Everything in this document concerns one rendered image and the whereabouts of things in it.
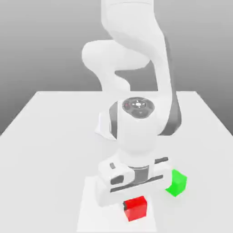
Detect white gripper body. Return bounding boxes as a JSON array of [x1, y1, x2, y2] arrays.
[[94, 163, 173, 208]]

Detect small red cube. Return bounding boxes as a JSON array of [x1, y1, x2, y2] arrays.
[[122, 195, 147, 222]]

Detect small green cube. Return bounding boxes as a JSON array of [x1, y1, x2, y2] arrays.
[[165, 168, 188, 198]]

